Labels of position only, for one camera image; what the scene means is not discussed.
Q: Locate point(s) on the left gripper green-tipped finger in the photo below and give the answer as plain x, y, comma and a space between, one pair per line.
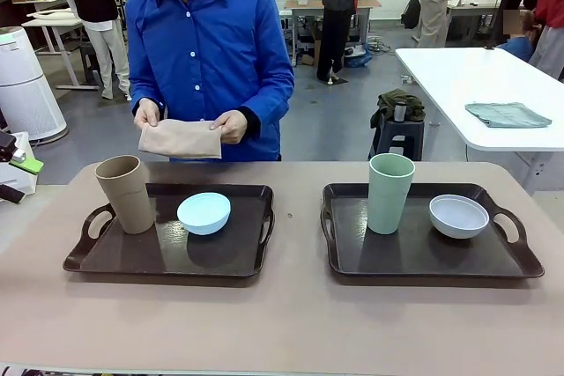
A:
11, 194
26, 165

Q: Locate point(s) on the tall brown cup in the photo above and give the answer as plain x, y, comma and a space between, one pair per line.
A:
128, 195

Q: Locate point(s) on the beige cloth mat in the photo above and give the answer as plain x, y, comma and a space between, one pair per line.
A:
180, 140

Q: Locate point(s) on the light blue bowl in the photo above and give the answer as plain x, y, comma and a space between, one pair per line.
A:
205, 217

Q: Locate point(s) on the grey green cloth mat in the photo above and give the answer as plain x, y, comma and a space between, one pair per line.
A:
506, 115

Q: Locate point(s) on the person left forearm blue sleeve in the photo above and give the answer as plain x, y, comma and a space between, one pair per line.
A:
269, 98

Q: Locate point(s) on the person right forearm blue sleeve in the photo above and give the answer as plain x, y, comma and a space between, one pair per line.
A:
143, 87

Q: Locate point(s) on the person right hand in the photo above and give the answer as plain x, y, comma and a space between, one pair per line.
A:
147, 112

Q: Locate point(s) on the person left hand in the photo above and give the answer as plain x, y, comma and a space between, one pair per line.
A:
233, 127

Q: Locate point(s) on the white box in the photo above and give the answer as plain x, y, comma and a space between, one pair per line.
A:
27, 182

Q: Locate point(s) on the white air purifier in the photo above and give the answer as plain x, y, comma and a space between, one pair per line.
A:
24, 85

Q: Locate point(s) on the white background desk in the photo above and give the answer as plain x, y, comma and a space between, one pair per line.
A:
61, 26

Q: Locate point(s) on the white cushion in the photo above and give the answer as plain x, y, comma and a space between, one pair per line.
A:
55, 15

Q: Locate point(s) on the person blue shirt torso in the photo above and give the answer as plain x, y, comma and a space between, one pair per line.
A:
207, 41

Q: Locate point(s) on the background workbench cardboard top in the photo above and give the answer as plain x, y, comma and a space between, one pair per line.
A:
304, 4

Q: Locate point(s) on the blue bag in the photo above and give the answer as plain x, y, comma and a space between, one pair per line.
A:
358, 58

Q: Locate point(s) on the tall green cup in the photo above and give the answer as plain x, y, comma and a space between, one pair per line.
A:
388, 200

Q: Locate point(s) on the black plastic stool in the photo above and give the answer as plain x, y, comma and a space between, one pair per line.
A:
396, 140

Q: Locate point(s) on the silver mug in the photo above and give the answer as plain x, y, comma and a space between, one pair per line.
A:
399, 112

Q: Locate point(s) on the dark green jacket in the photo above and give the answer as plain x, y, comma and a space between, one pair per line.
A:
414, 105

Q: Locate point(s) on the black backpack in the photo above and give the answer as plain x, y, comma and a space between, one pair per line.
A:
412, 12

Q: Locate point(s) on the white grey bowl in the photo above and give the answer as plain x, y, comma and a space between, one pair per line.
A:
458, 222

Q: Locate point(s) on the brown paper covered stand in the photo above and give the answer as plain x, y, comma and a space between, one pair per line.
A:
434, 10

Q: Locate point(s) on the white side table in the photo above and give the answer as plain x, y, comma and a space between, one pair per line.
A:
467, 81

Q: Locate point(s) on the grey background desk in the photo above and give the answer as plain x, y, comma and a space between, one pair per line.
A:
476, 6

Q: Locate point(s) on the seated bystander blue shirt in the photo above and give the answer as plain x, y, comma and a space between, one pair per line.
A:
522, 43

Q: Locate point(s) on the bystander red jacket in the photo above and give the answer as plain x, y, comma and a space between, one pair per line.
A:
551, 6

